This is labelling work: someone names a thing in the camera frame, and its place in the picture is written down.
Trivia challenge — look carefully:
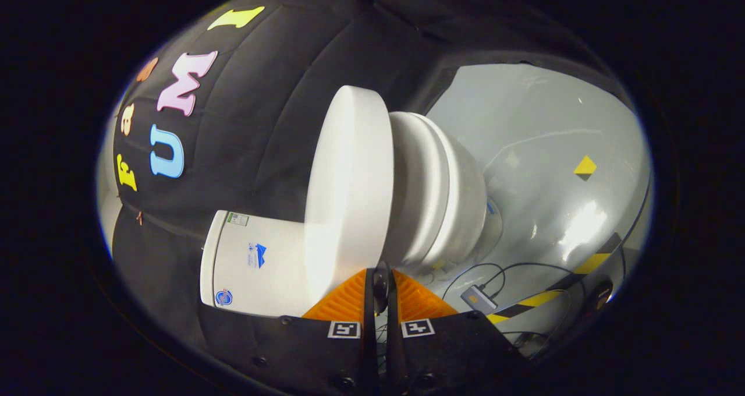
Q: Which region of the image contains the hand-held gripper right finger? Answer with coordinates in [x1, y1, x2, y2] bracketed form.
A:
[384, 270, 527, 396]

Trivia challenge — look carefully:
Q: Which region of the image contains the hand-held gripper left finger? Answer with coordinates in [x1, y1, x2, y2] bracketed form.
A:
[233, 270, 378, 396]

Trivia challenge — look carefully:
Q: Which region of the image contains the white toilet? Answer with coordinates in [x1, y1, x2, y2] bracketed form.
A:
[200, 122, 505, 319]

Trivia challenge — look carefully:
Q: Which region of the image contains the white toilet seat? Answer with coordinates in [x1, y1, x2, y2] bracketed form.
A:
[385, 112, 452, 268]

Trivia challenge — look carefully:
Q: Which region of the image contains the small grey adapter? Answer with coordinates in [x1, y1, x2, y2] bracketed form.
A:
[461, 285, 498, 314]

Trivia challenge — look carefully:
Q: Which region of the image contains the small black device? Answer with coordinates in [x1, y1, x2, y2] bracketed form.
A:
[585, 277, 613, 312]

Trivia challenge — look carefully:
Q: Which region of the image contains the yellow black hazard tape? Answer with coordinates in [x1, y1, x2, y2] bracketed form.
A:
[486, 233, 623, 325]

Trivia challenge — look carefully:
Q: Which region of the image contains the black backdrop cloth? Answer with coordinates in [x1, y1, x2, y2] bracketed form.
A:
[111, 0, 635, 379]

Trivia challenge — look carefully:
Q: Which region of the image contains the yellow black diamond sticker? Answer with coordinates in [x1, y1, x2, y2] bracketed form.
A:
[573, 155, 598, 182]

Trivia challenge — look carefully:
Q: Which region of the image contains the thin black cable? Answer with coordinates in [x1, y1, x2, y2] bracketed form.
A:
[441, 262, 508, 301]

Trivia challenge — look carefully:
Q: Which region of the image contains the black adapter cable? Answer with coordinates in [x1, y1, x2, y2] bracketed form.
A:
[482, 261, 590, 295]

